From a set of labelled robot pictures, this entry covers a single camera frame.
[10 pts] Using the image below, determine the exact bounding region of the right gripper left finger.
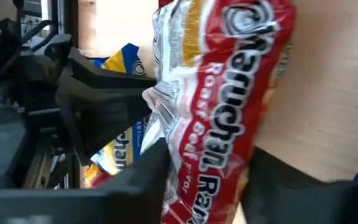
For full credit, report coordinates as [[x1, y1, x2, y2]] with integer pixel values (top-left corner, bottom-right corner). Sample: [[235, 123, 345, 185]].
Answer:
[[0, 138, 171, 224]]

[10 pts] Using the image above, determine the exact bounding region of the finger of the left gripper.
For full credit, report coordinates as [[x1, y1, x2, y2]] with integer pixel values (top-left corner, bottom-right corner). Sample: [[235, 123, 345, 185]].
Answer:
[[57, 48, 158, 94], [60, 89, 152, 166]]

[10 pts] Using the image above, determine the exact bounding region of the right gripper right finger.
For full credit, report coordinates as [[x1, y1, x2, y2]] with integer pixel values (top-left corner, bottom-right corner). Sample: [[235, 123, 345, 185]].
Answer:
[[241, 146, 358, 224]]

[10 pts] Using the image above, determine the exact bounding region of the red Maruchan ramen pack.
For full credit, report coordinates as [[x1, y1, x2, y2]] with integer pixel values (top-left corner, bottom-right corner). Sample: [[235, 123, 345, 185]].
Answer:
[[82, 163, 114, 189], [141, 0, 298, 224]]

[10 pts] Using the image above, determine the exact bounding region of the black aluminium table frame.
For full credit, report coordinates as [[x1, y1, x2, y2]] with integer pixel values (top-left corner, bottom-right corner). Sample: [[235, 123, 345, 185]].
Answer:
[[23, 0, 83, 189]]

